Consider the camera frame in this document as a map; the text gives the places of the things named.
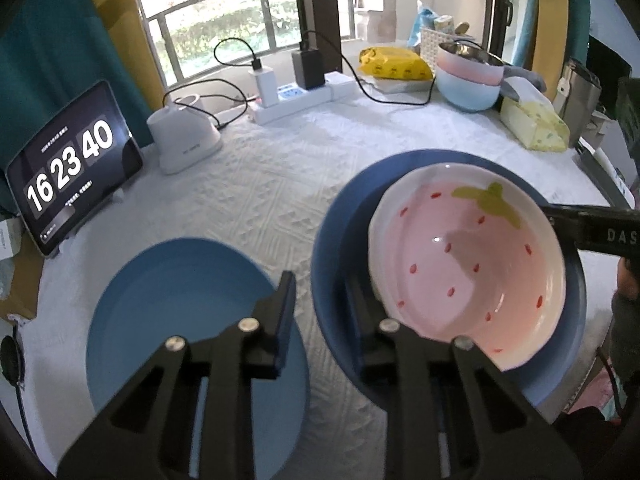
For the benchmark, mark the dark blue bowl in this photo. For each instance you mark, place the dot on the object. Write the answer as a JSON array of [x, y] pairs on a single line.
[[345, 240]]

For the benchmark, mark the black door frame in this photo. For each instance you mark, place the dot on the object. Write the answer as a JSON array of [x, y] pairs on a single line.
[[507, 10]]

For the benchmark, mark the white charger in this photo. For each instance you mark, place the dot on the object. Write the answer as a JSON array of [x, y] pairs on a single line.
[[263, 85]]

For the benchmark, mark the white desk lamp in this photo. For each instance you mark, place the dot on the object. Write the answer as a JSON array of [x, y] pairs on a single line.
[[185, 140]]

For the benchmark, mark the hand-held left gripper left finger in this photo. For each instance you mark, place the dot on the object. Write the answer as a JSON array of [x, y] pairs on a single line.
[[282, 320]]

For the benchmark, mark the pink strawberry bowl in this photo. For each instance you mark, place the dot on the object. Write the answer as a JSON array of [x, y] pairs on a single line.
[[450, 270]]

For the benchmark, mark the white power strip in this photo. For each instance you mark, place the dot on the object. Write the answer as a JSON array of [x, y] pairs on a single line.
[[300, 102]]

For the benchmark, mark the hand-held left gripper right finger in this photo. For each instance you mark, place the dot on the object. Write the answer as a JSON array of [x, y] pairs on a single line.
[[357, 320]]

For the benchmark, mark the black window pillar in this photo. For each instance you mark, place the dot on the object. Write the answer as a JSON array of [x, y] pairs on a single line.
[[315, 5]]

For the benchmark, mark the teal curtain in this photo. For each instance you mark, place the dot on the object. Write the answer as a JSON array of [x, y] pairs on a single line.
[[579, 10], [50, 50]]

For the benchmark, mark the black round device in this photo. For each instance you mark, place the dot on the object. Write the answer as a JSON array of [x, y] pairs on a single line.
[[11, 360]]

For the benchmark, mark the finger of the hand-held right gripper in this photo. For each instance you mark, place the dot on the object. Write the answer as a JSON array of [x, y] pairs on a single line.
[[565, 222]]

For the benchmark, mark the yellow curtain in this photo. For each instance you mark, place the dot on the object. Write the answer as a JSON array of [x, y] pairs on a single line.
[[125, 35], [550, 20]]

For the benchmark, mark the black charger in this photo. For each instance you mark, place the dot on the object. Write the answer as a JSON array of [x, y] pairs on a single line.
[[308, 70]]

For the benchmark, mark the dark monitor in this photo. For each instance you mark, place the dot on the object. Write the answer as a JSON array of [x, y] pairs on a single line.
[[610, 65]]

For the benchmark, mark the small white box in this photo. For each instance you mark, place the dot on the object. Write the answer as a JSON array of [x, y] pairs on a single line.
[[10, 237]]

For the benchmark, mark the tablet clock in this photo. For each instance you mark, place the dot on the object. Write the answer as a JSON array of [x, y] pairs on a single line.
[[75, 160]]

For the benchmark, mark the white basket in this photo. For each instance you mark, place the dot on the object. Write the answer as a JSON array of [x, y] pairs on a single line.
[[432, 42]]

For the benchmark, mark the blue plate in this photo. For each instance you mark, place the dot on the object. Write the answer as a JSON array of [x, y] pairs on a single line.
[[175, 300]]

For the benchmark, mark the white leaflet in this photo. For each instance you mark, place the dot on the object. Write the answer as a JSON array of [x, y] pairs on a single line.
[[617, 175]]

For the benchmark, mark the yellow tissue pack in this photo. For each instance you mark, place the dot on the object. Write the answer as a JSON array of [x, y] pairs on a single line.
[[537, 125]]

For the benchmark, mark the cardboard box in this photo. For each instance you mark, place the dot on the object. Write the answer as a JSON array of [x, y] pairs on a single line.
[[15, 290]]

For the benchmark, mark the pink steel-lined bowl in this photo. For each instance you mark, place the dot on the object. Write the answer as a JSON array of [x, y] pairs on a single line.
[[470, 67]]

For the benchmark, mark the blue bag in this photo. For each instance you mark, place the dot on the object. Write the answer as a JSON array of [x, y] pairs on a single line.
[[422, 22]]

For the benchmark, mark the yellow plastic bag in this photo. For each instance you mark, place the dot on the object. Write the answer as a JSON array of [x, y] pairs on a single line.
[[395, 62]]

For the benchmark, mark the light blue bowl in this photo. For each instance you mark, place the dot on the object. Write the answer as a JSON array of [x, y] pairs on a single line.
[[467, 97]]

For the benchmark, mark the person's right hand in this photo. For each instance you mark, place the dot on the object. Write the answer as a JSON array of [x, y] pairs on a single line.
[[629, 280]]

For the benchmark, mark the steel tumbler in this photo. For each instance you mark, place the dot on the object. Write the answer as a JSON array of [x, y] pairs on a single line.
[[577, 105]]

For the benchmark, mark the balcony railing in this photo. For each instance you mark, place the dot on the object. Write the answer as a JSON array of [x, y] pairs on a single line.
[[210, 10]]

